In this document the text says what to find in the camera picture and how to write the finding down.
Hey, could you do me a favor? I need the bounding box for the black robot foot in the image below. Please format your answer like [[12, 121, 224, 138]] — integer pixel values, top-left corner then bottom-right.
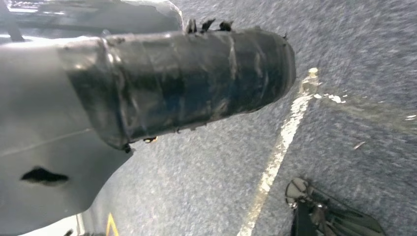
[[285, 177, 387, 236]]

